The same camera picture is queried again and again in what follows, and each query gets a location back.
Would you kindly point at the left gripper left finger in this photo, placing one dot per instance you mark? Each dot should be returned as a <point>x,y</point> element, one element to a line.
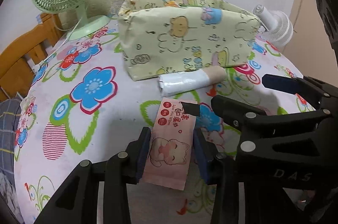
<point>76,199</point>

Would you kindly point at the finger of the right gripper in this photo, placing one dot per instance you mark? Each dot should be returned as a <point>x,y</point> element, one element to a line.
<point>306,86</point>
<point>232,112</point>

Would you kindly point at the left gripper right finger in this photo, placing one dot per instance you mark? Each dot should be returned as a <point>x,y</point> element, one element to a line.
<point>218,169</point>

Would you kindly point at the pink wet wipes pack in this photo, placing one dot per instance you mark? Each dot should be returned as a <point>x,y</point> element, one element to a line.
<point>170,146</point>

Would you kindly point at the clear plastic bag roll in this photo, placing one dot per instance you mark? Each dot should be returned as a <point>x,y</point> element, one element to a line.
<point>179,82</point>

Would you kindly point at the white clip fan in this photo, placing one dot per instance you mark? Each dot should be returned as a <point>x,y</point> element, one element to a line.
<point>278,27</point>

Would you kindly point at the grey plaid pillow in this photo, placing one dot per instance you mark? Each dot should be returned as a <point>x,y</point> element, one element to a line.
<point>10,113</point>

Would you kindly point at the floral tablecloth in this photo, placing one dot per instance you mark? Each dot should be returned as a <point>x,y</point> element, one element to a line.
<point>82,104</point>

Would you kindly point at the yellow cartoon storage box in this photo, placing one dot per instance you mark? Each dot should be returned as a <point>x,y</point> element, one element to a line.
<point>165,36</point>

